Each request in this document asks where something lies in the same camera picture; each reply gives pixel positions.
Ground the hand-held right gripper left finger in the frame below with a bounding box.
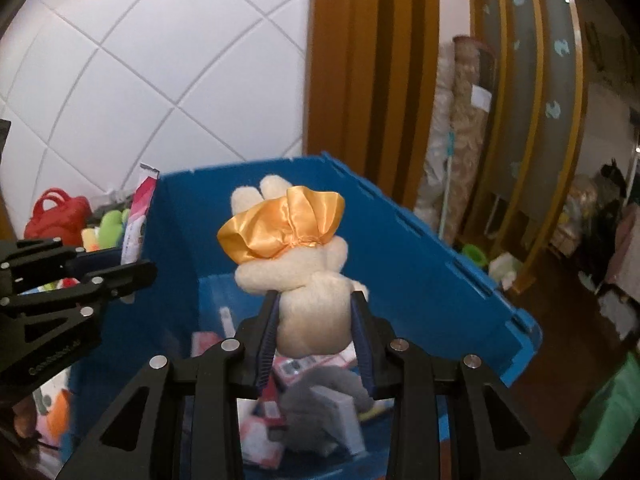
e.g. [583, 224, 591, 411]
[59, 290, 280, 480]

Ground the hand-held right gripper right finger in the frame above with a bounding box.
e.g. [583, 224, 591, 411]
[350, 290, 576, 480]

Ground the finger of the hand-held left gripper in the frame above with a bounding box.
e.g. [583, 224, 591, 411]
[0, 239, 126, 291]
[0, 259, 158, 356]

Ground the pink white packet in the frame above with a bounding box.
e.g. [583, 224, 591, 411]
[120, 162, 161, 306]

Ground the cream plush with orange hat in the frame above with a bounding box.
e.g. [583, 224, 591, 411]
[217, 175, 371, 358]

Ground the blue plastic storage bin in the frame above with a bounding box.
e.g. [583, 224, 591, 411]
[60, 152, 543, 476]

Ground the green plush toy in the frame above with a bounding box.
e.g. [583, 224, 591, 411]
[97, 209, 132, 248]

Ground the pink white box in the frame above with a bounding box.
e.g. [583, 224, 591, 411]
[272, 350, 358, 386]
[240, 400, 286, 468]
[192, 330, 236, 358]

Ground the orange plush toy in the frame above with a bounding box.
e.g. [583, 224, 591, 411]
[50, 390, 76, 443]

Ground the red handbag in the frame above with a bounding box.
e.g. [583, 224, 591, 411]
[24, 187, 93, 241]

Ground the grey plush toy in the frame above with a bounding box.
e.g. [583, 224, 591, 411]
[277, 365, 373, 456]

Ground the small yellow toy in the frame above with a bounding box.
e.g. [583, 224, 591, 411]
[357, 400, 391, 421]

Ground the white flat box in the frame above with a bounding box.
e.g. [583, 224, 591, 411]
[312, 385, 366, 456]

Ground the green plastic cup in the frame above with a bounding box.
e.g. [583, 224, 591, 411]
[461, 244, 488, 267]

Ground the white plastic bag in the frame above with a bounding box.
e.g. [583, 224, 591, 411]
[487, 252, 518, 291]

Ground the white lace rolled carpet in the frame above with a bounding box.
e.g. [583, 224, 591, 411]
[415, 42, 458, 221]

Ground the brown patterned rolled carpet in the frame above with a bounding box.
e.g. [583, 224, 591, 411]
[440, 35, 498, 246]

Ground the white cloth bundle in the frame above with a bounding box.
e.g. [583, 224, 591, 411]
[597, 290, 636, 336]

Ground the wooden framed glass door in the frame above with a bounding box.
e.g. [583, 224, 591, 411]
[467, 0, 588, 293]

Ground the wooden door frame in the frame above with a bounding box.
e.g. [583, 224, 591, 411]
[302, 0, 441, 211]

